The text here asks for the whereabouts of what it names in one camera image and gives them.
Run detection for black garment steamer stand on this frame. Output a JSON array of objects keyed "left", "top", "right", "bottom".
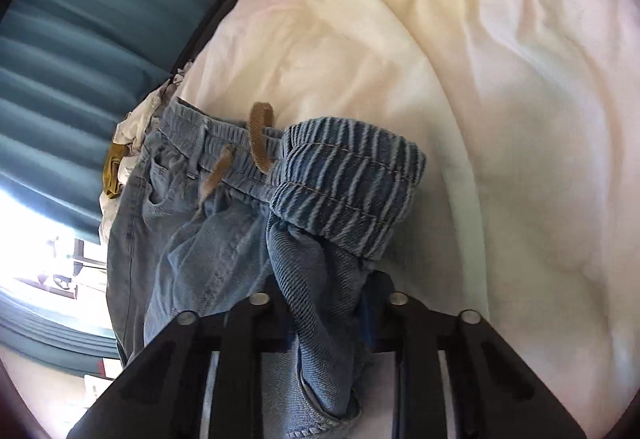
[{"left": 45, "top": 239, "right": 106, "bottom": 290}]

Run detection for mustard yellow garment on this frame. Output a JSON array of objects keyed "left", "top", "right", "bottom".
[{"left": 103, "top": 143, "right": 132, "bottom": 198}]

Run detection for blue denim jeans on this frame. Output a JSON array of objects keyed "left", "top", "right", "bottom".
[{"left": 106, "top": 98, "right": 427, "bottom": 439}]

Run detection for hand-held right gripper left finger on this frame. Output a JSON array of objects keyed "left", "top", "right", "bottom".
[{"left": 67, "top": 276, "right": 301, "bottom": 439}]

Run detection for pile of white clothes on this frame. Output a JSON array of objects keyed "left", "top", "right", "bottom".
[{"left": 100, "top": 64, "right": 191, "bottom": 245}]

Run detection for wide blue curtain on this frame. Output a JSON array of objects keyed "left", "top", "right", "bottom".
[{"left": 0, "top": 0, "right": 216, "bottom": 245}]

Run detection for narrow blue curtain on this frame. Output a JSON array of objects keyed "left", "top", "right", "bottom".
[{"left": 0, "top": 294, "right": 121, "bottom": 365}]

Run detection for pastel tie-dye duvet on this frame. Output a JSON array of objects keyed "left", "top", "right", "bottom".
[{"left": 177, "top": 0, "right": 640, "bottom": 420}]

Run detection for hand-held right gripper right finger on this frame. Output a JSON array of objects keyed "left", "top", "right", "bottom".
[{"left": 360, "top": 271, "right": 588, "bottom": 439}]

